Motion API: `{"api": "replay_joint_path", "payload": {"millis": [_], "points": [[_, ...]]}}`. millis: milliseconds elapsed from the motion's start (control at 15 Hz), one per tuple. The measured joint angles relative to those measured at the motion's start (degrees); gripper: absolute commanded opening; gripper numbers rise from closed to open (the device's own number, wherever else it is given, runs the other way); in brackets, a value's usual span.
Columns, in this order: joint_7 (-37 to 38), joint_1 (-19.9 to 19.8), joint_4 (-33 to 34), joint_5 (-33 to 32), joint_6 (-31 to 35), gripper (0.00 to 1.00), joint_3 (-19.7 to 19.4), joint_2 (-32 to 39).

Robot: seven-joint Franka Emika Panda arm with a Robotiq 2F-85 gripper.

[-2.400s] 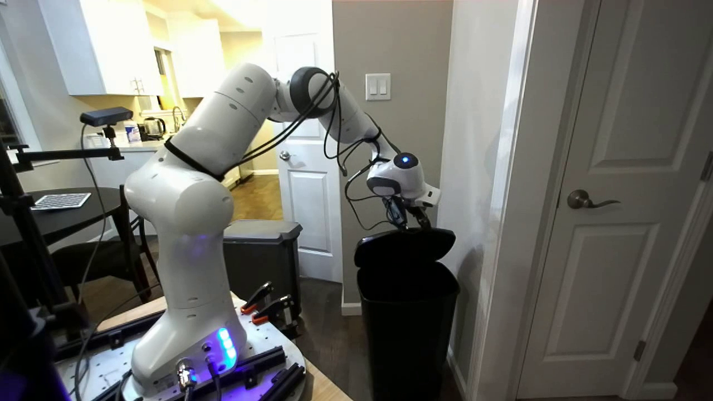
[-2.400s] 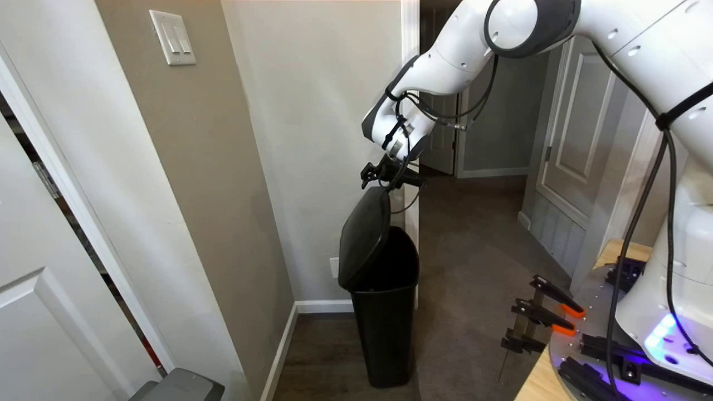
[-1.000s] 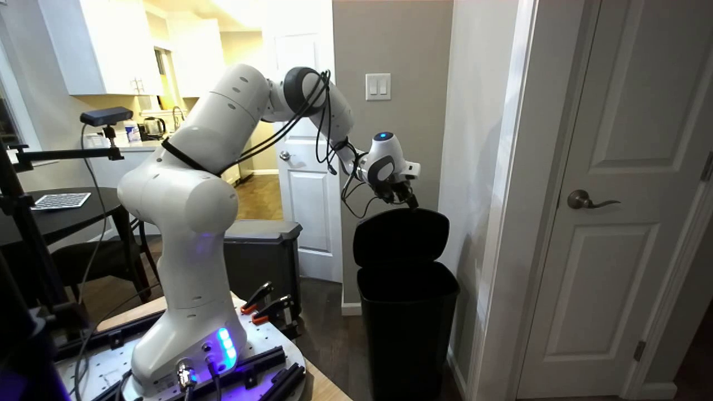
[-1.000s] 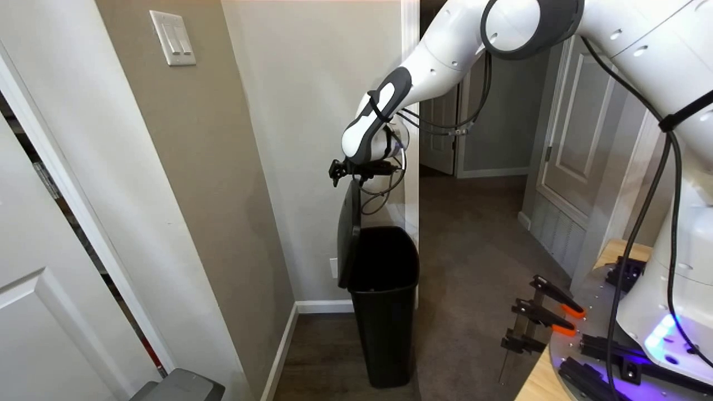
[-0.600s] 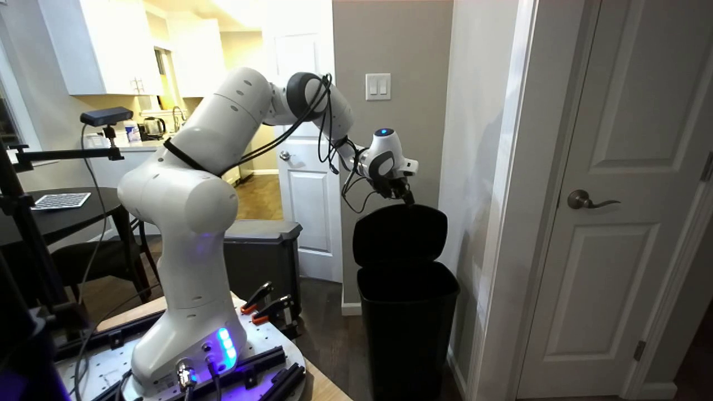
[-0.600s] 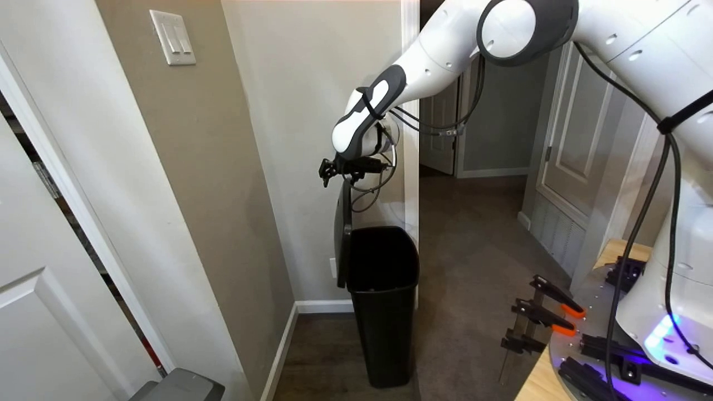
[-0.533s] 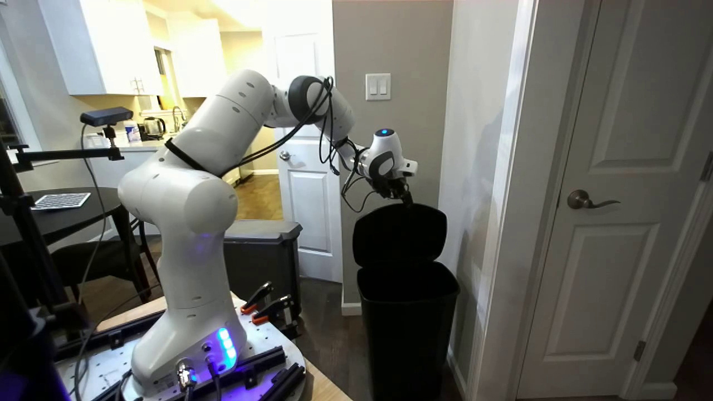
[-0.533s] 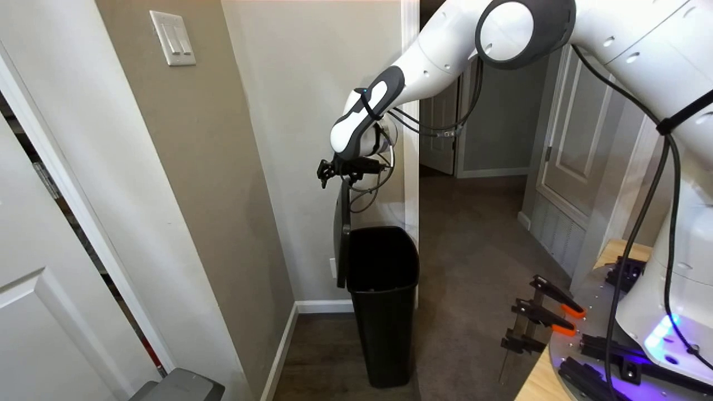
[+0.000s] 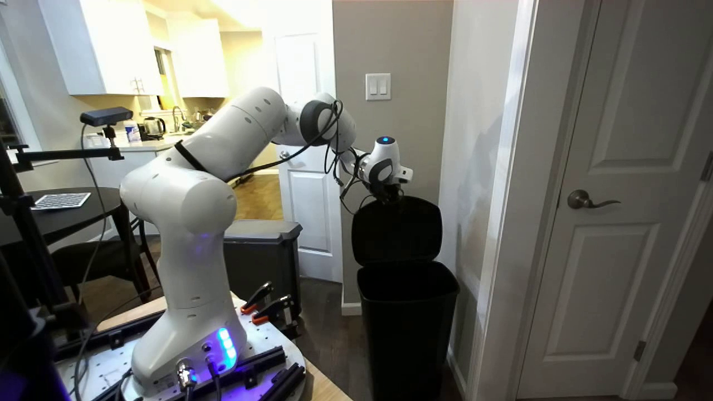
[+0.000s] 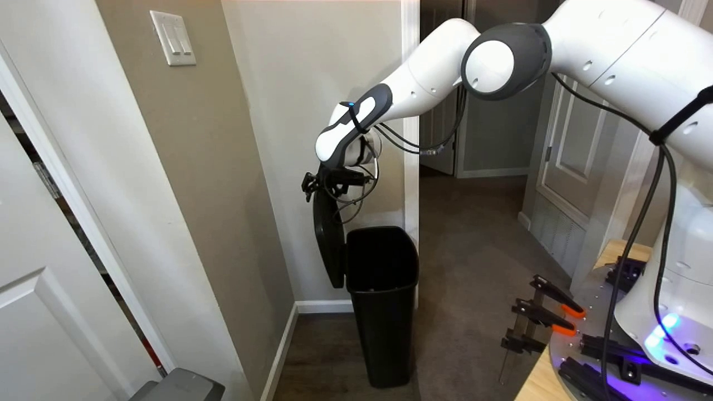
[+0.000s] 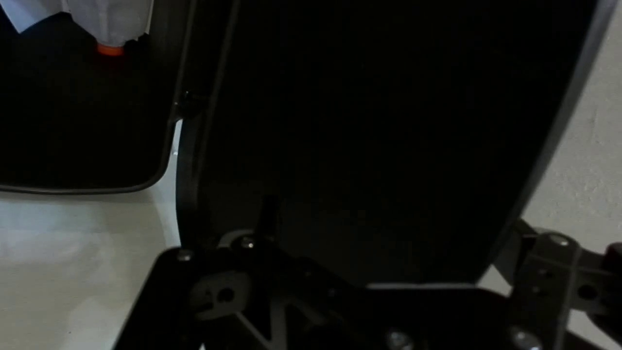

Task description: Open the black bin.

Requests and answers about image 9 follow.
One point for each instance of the white door frame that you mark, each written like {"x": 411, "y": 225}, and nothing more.
{"x": 527, "y": 222}

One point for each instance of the black glossy bin lid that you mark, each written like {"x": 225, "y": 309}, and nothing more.
{"x": 397, "y": 230}

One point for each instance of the white panel door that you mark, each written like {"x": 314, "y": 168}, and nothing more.
{"x": 615, "y": 148}

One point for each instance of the dark gray lidded bin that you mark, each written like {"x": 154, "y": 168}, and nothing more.
{"x": 258, "y": 263}

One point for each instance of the small white wall cabinet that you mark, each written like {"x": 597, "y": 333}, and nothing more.
{"x": 199, "y": 58}

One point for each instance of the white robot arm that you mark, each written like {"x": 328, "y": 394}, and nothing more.
{"x": 184, "y": 222}

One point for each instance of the dark kettle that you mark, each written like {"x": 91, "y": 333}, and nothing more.
{"x": 152, "y": 127}

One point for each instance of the white light switch plate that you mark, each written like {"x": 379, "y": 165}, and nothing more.
{"x": 376, "y": 84}

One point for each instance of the black round table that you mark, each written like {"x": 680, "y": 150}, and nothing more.
{"x": 96, "y": 211}

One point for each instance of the black metal rail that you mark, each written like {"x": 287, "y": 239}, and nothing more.
{"x": 286, "y": 381}
{"x": 248, "y": 365}

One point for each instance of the grey flat notebook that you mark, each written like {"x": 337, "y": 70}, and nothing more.
{"x": 63, "y": 201}

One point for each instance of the white appliance body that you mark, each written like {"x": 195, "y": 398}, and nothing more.
{"x": 349, "y": 308}

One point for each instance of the large white wall cabinet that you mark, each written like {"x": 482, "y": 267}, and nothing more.
{"x": 96, "y": 45}

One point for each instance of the black camera on stand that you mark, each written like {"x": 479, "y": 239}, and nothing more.
{"x": 104, "y": 116}

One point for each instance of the white interior door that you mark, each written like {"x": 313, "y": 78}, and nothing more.
{"x": 313, "y": 214}

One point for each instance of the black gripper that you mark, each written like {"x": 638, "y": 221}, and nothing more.
{"x": 386, "y": 191}

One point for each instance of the black camera stand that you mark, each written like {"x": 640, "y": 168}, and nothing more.
{"x": 33, "y": 236}

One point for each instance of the small picture frame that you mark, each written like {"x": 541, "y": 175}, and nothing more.
{"x": 132, "y": 132}

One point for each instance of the black bin body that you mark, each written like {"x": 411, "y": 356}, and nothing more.
{"x": 407, "y": 325}

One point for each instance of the metal door hinge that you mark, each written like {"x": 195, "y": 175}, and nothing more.
{"x": 640, "y": 349}

